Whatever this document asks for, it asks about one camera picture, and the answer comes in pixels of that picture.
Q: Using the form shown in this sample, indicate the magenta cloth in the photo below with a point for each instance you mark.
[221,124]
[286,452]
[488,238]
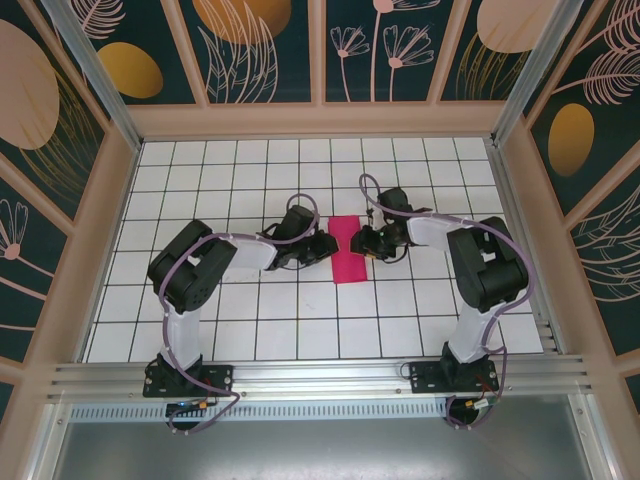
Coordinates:
[345,270]

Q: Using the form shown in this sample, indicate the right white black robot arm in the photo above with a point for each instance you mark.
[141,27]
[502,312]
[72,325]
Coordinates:
[430,232]

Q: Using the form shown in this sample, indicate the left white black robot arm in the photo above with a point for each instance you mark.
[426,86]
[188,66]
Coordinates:
[250,252]

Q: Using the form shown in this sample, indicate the grey metal panel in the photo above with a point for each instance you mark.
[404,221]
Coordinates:
[320,450]

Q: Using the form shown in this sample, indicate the long aluminium mounting rail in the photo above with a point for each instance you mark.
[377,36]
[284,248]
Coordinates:
[320,375]

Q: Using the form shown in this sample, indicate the aluminium side rail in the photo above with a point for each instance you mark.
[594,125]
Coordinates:
[520,250]

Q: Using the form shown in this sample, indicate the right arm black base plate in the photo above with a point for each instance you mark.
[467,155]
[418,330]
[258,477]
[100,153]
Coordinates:
[425,380]

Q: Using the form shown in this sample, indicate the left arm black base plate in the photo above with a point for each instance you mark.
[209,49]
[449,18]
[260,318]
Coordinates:
[220,380]

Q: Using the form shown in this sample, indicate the aluminium corner post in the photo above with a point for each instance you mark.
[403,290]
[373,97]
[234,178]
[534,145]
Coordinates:
[100,85]
[530,65]

